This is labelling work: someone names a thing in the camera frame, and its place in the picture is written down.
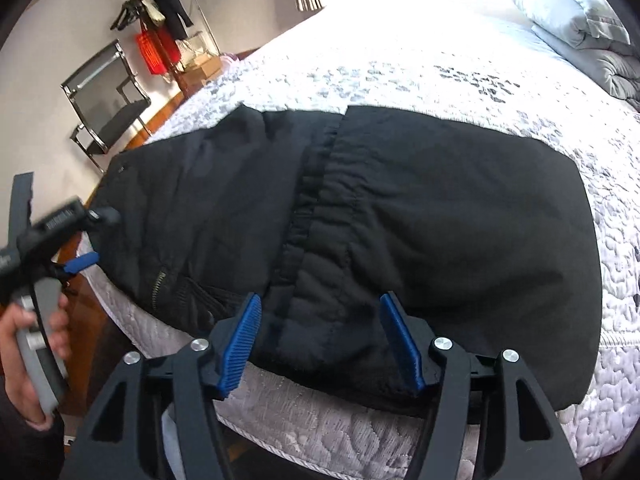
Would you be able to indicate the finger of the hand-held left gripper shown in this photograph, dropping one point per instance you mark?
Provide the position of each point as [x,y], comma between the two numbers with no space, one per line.
[105,216]
[82,263]

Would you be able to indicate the metal pole stand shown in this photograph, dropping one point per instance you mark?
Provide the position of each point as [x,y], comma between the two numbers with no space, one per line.
[200,10]

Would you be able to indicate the person's left hand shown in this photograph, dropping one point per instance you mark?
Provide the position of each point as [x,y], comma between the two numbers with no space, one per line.
[15,360]

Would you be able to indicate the white striped bag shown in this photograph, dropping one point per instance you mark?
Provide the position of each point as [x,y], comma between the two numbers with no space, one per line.
[192,47]

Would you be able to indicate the grey folded comforter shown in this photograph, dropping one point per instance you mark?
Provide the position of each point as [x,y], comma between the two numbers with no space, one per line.
[605,70]

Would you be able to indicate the bed with white quilt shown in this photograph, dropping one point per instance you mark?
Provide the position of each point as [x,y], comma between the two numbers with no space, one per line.
[425,75]

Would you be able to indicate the beige hanging cloth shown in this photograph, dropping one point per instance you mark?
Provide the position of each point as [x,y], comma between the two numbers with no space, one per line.
[155,12]

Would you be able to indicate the pink round object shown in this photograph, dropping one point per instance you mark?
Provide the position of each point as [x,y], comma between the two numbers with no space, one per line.
[231,57]

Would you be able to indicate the folded light blue duvet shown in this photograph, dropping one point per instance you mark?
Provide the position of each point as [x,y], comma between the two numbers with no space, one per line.
[565,5]

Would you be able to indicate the black hanging garment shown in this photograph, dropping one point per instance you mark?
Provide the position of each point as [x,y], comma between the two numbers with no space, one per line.
[170,0]

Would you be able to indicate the red bag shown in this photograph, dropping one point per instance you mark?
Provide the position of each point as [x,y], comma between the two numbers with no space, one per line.
[155,50]

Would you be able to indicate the wooden coat rack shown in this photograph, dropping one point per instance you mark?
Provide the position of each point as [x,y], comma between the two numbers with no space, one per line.
[176,67]

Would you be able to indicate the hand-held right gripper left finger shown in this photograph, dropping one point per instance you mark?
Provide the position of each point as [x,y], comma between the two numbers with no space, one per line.
[240,345]

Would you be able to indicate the black clothes hangers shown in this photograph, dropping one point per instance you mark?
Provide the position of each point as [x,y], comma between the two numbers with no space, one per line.
[127,15]

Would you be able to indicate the cardboard box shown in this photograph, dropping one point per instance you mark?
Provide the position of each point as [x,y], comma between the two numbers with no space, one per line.
[207,64]
[197,79]

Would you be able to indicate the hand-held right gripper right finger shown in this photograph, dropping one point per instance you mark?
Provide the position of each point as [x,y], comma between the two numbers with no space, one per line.
[400,345]

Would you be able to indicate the black quilted pants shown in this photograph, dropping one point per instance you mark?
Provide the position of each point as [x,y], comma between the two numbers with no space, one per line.
[425,210]

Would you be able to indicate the person's left forearm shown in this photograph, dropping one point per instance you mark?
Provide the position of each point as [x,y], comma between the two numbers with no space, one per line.
[25,452]

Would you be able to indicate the black chrome chair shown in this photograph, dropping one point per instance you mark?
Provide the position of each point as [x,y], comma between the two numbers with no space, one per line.
[120,115]

